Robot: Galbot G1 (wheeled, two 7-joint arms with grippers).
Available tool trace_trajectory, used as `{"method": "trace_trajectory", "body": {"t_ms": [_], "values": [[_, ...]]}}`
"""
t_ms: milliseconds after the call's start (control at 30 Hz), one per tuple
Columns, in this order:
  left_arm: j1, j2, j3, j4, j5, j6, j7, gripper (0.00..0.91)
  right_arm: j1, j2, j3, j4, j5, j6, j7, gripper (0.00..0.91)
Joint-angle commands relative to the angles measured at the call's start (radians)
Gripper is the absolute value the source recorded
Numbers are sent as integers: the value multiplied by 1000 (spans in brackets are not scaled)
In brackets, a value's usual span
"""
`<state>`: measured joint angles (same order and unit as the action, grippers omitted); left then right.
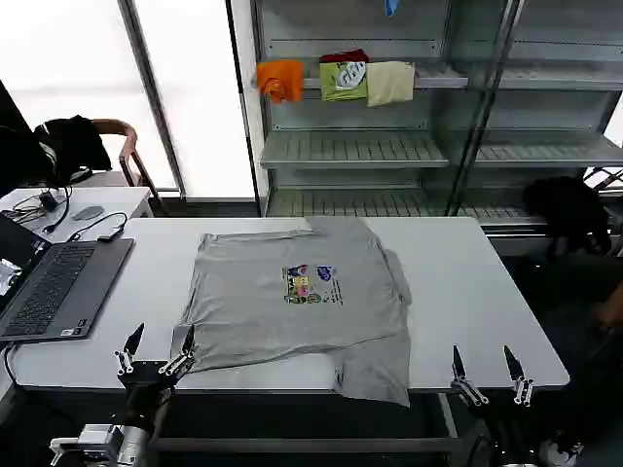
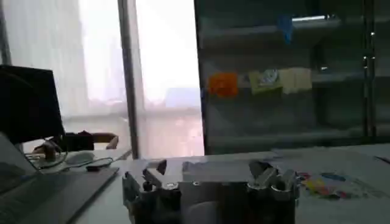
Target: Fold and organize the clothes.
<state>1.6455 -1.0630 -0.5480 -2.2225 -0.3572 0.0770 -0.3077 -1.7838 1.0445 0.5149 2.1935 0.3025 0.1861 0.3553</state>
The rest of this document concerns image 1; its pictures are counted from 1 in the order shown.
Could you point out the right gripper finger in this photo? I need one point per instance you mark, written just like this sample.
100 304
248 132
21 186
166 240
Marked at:
515 367
458 367

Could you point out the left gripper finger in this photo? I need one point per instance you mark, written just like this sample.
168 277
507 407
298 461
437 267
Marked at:
130 348
184 345

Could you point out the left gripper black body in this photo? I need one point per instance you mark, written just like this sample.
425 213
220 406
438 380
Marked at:
146 389

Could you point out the grey printed t-shirt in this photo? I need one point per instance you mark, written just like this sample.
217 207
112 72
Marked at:
253 301

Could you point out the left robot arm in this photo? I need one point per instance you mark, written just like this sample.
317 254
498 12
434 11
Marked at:
107 445

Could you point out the white work table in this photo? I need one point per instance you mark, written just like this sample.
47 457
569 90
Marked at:
462 282

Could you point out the person's white shoe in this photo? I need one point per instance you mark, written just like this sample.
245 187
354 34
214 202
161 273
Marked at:
560 450

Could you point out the dark grey laptop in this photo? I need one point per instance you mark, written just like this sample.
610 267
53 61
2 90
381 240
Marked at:
58 287

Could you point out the person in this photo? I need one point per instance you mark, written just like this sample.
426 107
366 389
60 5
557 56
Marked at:
611 313

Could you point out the grey oval mouse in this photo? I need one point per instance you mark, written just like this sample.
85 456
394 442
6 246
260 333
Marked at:
87 213

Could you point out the silver foil packet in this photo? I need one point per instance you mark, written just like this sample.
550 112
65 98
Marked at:
7 275

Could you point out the small white side table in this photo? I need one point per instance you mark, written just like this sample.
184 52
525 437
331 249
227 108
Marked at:
131 199

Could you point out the black power adapter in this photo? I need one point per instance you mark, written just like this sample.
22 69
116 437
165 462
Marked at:
48 201

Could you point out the wooden chair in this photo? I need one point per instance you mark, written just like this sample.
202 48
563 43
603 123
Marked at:
131 155

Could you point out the black jacket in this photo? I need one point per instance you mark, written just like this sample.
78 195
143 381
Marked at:
73 143

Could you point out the black monitor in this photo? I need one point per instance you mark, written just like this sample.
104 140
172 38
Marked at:
12 146

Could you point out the metal shelf rack with clothes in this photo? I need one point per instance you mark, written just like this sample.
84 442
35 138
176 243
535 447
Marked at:
355 146

